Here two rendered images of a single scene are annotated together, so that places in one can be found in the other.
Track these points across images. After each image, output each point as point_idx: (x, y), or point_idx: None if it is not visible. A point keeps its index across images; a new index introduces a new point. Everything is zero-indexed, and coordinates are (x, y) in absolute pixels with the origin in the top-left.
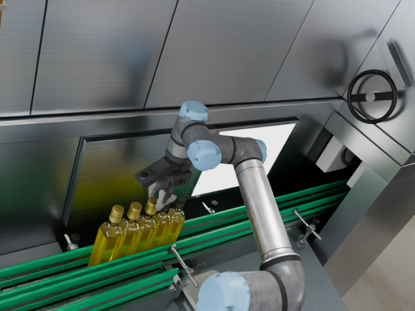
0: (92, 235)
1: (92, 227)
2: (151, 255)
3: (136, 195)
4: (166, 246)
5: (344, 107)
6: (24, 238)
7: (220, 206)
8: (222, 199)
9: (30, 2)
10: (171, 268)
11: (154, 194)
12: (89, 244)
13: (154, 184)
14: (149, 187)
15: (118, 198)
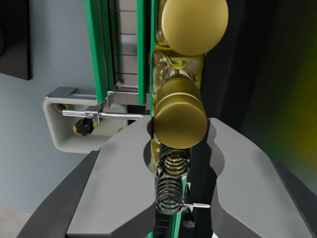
0: (262, 11)
1: (277, 2)
2: (140, 71)
3: (280, 112)
4: (150, 109)
5: None
6: None
7: (207, 210)
8: (210, 222)
9: None
10: (136, 101)
11: (210, 147)
12: (254, 10)
13: (236, 200)
14: (255, 149)
15: (308, 49)
